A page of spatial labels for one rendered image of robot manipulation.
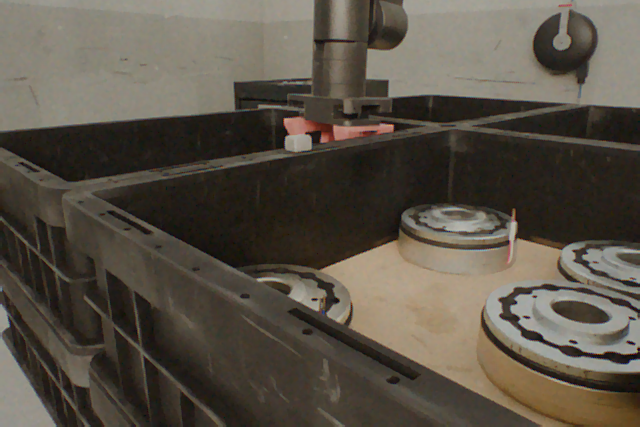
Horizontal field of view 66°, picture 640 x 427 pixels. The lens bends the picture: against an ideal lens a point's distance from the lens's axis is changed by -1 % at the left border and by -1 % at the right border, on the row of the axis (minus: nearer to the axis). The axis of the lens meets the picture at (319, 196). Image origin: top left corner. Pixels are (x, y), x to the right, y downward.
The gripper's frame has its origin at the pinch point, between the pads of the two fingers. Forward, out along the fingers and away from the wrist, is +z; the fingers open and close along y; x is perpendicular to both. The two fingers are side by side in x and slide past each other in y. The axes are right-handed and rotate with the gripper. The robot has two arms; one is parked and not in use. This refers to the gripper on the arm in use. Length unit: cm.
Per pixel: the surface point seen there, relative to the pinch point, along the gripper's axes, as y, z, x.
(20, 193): -3.2, -3.0, 30.7
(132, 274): -20.9, -3.0, 29.1
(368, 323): -19.6, 4.7, 13.5
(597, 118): -6.8, -6.1, -48.3
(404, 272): -15.5, 4.3, 5.4
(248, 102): 150, 2, -79
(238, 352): -28.6, -2.9, 28.5
